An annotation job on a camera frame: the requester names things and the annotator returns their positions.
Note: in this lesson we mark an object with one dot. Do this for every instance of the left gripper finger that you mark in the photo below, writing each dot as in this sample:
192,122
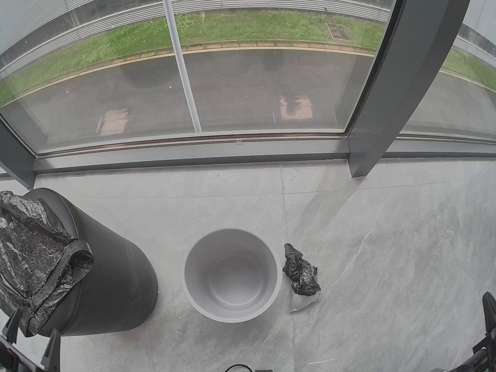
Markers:
13,326
52,349

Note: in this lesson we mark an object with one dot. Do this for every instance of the black plastic bag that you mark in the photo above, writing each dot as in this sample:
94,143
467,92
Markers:
31,246

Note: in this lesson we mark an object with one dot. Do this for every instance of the flat white paper piece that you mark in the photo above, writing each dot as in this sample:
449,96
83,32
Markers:
300,302

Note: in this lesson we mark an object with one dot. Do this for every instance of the window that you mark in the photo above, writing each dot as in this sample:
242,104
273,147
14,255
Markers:
271,91

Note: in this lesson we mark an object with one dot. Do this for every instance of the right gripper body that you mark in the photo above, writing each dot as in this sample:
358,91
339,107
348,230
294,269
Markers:
480,353

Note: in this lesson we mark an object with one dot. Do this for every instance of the dark grey round chair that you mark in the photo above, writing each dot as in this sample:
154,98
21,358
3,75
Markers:
116,277

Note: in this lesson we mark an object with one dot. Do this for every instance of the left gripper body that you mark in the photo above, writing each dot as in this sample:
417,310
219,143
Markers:
19,359

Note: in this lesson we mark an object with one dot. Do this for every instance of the black plastic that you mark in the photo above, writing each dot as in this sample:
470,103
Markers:
300,273

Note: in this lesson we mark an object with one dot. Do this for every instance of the white trash bin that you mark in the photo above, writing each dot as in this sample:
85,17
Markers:
232,285

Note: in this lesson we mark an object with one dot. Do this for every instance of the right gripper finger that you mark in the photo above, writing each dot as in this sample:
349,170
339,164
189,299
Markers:
489,314

